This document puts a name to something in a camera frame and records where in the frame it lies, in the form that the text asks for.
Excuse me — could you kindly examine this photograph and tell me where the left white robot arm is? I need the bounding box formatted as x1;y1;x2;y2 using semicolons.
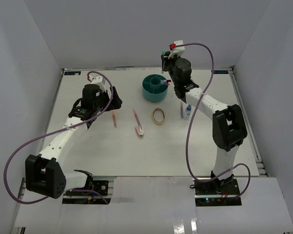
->
25;84;122;199

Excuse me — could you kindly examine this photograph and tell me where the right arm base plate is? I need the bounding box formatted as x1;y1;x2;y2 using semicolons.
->
190;179;242;207

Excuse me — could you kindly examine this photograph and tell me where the purple cable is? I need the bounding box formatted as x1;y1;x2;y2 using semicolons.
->
3;71;114;205
175;42;251;201

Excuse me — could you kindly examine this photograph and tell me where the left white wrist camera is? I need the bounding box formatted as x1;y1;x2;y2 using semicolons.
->
87;76;107;92

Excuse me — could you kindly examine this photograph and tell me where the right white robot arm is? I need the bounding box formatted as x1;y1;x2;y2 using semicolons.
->
161;52;248;195

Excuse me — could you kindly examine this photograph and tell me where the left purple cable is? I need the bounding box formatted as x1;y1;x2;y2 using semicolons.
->
3;71;114;205

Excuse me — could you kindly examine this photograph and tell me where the teal round desk organizer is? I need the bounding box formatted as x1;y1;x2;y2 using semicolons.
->
142;74;169;102

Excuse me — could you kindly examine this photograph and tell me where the brown highlighter orange tip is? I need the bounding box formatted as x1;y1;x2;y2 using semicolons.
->
112;111;117;128

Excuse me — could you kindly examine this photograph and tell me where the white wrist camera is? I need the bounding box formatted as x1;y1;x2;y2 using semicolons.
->
168;40;185;59
87;76;107;92

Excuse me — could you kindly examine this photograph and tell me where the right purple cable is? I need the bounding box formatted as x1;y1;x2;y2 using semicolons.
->
175;42;251;201

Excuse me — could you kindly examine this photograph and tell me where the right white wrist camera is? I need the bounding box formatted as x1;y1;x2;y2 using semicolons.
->
168;40;185;59

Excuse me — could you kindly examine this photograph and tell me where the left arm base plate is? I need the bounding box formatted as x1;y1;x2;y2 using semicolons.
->
62;180;113;205

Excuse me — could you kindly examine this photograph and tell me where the masking tape roll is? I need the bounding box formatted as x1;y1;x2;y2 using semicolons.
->
151;108;166;126

